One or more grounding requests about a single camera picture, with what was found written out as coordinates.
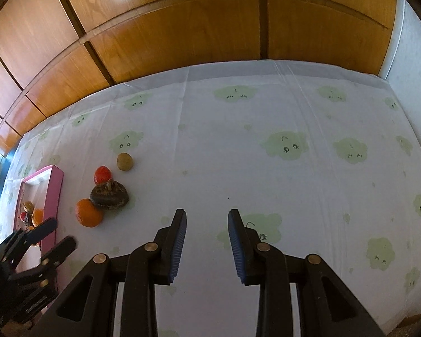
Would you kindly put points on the pink cardboard tray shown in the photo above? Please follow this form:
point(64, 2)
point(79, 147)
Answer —
point(54, 189)

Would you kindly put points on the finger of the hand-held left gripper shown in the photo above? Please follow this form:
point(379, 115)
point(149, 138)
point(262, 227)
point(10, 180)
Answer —
point(44, 230)
point(63, 249)

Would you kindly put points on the red cherry tomato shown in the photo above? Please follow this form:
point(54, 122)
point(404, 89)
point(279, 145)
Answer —
point(102, 174)
point(22, 216)

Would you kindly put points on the white cloud print tablecloth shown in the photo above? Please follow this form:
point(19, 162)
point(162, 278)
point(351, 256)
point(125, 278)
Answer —
point(231, 147)

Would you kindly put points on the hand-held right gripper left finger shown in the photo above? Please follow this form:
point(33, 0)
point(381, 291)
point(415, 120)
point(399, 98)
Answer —
point(177, 249)

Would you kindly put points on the round greenish-brown kiwi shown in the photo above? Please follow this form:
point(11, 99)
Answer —
point(125, 161)
point(28, 205)

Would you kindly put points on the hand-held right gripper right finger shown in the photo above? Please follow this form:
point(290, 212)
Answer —
point(235, 252)

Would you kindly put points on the orange with short stem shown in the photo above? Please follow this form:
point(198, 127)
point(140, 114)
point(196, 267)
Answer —
point(88, 212)

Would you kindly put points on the wooden panelled wardrobe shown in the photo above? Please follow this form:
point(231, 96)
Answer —
point(196, 24)

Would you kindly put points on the dark brown mushroom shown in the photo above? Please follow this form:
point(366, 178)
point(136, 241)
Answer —
point(109, 196)

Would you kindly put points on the stemless orange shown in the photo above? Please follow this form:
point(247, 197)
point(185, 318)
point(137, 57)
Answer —
point(38, 216)

